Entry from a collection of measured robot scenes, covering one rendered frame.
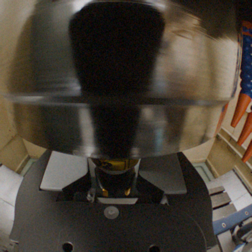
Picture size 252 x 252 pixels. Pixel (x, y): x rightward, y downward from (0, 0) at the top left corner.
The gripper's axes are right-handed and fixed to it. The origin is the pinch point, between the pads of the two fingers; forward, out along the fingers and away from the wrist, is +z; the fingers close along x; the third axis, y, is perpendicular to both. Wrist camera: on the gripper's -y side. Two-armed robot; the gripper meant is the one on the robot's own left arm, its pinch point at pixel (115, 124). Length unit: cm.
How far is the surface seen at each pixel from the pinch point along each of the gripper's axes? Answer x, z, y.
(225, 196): 69, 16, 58
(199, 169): 91, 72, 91
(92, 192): -11, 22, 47
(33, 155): -93, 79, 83
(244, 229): 31.1, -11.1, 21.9
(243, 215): 36.2, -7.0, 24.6
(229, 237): 28.5, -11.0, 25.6
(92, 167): -14, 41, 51
